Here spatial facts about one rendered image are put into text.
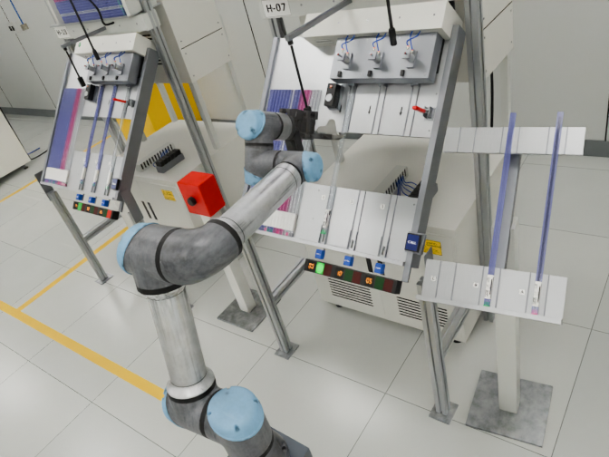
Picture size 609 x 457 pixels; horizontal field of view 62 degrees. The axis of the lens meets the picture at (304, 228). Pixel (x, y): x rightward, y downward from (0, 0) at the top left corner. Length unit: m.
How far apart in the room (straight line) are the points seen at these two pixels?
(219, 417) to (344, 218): 0.74
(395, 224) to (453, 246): 0.35
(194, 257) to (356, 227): 0.72
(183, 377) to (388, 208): 0.76
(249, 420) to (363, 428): 0.90
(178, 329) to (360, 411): 1.08
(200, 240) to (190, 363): 0.33
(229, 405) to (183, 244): 0.41
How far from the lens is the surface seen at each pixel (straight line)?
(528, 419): 2.03
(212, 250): 1.01
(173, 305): 1.14
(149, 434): 2.36
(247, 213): 1.09
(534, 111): 3.37
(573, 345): 2.27
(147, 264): 1.07
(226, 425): 1.20
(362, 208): 1.60
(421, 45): 1.60
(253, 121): 1.30
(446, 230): 1.80
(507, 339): 1.75
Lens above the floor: 1.69
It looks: 33 degrees down
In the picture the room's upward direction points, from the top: 16 degrees counter-clockwise
